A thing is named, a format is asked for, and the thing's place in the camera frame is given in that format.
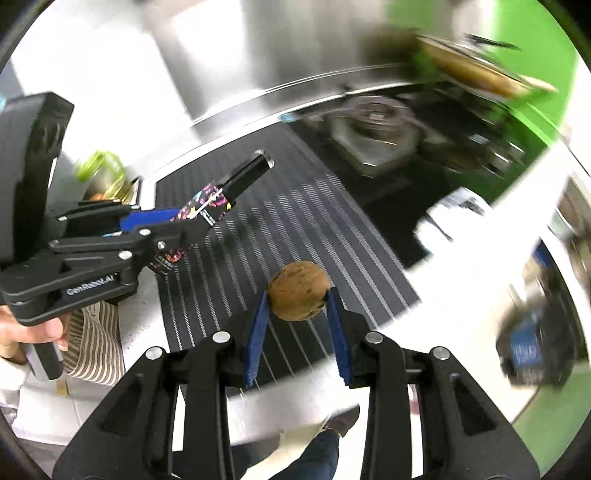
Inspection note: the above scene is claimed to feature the green lidded glass jar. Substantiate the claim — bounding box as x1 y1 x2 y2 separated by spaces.
76 151 126 185

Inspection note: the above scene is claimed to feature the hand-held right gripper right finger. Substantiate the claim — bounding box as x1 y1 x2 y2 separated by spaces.
325 287 541 480

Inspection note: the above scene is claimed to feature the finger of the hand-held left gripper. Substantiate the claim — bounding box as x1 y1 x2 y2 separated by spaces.
51 217 218 278
46 203 182 250

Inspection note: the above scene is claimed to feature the person's leg in jeans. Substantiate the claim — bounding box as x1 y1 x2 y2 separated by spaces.
295 431 340 480

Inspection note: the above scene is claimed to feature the striped beige cloth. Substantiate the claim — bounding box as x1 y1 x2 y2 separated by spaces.
62 300 125 386

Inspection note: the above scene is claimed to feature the person's left forearm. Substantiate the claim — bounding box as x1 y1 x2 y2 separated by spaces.
0 353 47 430

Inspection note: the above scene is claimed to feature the person's left hand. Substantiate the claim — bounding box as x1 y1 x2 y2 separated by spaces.
0 305 69 358

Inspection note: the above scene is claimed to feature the pan with wooden handle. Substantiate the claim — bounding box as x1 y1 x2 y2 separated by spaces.
418 32 557 100

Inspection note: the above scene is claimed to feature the black gas stove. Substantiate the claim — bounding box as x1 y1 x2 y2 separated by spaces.
443 83 550 176

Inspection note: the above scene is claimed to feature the white shelf unit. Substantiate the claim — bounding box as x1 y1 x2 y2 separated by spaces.
545 175 591 324

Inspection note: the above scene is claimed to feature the colourful printed black tube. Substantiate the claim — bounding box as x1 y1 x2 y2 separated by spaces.
148 150 275 277

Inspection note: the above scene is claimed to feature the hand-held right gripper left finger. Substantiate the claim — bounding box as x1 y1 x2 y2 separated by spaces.
53 291 271 480

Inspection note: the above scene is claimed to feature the black striped mat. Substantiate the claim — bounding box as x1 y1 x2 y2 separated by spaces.
154 124 423 386

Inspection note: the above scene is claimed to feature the person's dark shoe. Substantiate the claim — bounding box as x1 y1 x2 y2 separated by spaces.
323 405 361 437

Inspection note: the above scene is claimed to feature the blue and black box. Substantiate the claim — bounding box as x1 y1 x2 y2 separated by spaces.
496 295 578 386

